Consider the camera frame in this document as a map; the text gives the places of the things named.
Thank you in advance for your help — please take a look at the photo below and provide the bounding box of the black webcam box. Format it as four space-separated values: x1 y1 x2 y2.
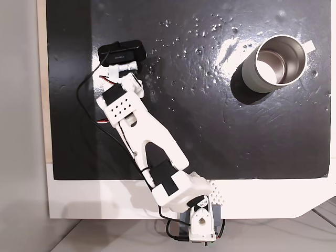
98 39 148 67

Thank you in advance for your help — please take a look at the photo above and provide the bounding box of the black table mat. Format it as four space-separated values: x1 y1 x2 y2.
45 0 333 181

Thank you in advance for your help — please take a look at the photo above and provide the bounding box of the pale green steel mug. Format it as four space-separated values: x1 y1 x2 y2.
230 34 317 97

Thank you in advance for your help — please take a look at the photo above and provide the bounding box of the black camera cable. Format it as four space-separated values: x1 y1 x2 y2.
76 50 155 187

